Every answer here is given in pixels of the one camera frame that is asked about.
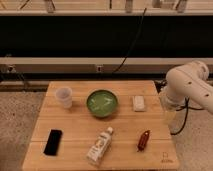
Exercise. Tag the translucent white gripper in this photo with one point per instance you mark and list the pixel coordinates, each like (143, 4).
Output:
(169, 104)

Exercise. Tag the white sponge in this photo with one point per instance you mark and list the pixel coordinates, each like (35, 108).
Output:
(139, 104)

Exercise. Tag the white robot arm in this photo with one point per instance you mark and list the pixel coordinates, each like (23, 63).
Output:
(186, 81)

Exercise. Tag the white ceramic cup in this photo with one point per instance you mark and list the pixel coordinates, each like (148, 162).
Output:
(64, 96)

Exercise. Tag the green bowl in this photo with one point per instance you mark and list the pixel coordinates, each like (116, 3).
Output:
(102, 103)

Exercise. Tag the white plastic bottle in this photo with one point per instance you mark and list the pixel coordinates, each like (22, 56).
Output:
(98, 149)

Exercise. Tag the black rectangular phone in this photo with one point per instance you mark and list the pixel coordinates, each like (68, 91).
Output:
(53, 142)

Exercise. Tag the white wall bracket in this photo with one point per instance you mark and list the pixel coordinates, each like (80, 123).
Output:
(99, 68)

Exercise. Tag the grey left wall outlet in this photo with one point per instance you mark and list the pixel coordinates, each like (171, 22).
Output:
(11, 69)

